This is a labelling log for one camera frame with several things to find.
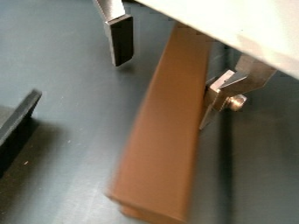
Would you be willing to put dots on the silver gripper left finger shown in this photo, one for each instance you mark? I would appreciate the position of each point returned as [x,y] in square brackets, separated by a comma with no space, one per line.
[119,28]

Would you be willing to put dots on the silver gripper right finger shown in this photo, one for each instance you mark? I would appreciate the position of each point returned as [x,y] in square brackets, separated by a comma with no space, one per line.
[225,90]

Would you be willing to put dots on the black curved fixture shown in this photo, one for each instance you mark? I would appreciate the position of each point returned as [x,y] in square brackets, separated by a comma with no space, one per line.
[14,132]

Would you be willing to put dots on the brown arch object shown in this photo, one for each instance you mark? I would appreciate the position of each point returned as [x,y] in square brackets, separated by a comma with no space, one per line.
[153,182]

